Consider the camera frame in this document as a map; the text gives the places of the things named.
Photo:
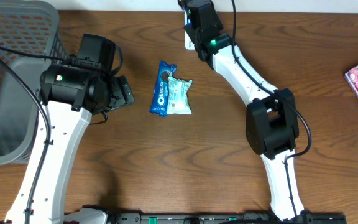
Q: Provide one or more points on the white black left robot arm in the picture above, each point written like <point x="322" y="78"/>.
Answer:
<point x="71" y="93"/>

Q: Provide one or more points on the dark grey plastic basket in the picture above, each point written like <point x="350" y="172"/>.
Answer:
<point x="29" y="33"/>

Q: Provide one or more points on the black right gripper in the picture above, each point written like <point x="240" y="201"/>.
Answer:
<point x="189" y="28"/>

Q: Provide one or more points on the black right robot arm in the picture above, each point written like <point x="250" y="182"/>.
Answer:
<point x="271" y="118"/>

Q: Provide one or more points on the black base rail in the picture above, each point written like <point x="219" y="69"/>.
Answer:
<point x="263" y="218"/>

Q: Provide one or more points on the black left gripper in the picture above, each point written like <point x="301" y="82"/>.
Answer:
<point x="123" y="92"/>

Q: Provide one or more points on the blue Oreo packet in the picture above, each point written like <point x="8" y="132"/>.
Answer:
<point x="160" y="97"/>

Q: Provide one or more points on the mint green snack packet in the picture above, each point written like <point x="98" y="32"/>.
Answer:
<point x="177" y="96"/>

